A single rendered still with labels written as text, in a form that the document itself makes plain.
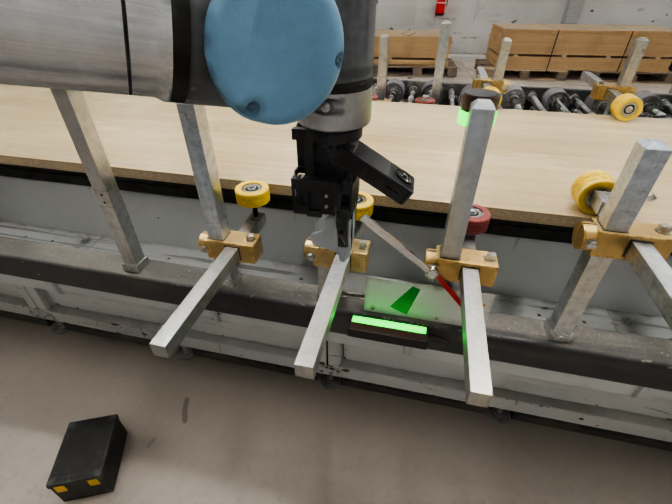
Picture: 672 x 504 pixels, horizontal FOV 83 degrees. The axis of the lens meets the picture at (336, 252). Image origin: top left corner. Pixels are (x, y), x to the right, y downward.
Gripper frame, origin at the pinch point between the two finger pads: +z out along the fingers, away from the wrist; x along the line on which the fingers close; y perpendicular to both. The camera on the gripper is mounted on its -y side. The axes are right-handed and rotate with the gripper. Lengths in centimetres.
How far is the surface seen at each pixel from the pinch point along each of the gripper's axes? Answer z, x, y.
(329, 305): 11.4, 0.2, 3.0
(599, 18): 27, -751, -287
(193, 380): 96, -31, 67
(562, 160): 6, -62, -49
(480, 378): 10.4, 11.1, -20.9
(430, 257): 9.8, -15.1, -14.0
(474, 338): 10.4, 3.8, -20.8
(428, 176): 6.3, -44.5, -12.9
